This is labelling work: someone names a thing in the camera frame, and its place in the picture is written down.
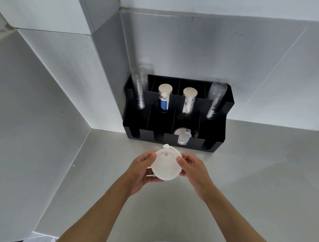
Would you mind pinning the person's left hand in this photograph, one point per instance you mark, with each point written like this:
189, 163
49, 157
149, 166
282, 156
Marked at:
138, 174

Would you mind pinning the person's right hand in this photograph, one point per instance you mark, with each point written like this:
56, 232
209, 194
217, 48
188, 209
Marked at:
198, 174

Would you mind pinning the white lids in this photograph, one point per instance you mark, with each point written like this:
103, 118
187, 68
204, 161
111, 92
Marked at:
183, 136

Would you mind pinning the black cup organizer rack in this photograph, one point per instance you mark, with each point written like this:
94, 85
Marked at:
139, 119

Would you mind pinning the person's left forearm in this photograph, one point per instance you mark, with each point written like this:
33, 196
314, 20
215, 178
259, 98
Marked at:
99, 217

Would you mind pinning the person's right forearm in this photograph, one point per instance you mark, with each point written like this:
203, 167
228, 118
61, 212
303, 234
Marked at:
231, 217

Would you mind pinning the black print paper cup stack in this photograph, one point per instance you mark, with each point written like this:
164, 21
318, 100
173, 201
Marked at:
190, 94

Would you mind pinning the blue print paper cup stack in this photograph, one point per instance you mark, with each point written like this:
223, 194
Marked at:
165, 91

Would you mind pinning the stack of clear plastic cups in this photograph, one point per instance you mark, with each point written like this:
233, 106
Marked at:
140, 87
216, 97

